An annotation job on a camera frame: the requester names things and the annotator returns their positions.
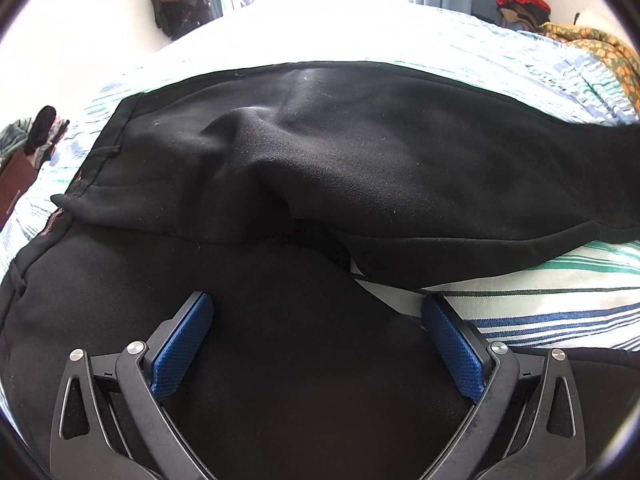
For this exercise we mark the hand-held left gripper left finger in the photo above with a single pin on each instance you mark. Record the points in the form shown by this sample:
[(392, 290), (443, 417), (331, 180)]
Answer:
[(184, 344)]

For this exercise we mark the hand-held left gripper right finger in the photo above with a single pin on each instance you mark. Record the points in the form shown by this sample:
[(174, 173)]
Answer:
[(452, 344)]

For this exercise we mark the black pants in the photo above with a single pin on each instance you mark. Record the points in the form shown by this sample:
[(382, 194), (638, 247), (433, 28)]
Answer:
[(310, 170)]

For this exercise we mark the striped bed sheet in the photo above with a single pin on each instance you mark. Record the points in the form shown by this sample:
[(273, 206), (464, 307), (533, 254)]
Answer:
[(525, 300)]

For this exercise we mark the brown wooden furniture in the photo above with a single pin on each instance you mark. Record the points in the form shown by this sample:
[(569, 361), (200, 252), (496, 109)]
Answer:
[(14, 180)]

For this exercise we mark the clothes heap on furniture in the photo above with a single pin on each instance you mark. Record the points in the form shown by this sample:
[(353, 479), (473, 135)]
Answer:
[(35, 130)]

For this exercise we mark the orange floral blanket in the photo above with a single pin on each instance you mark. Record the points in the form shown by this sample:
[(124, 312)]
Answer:
[(597, 47)]

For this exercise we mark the pile of folded clothes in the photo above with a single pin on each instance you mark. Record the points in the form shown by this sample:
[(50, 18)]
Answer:
[(522, 10)]

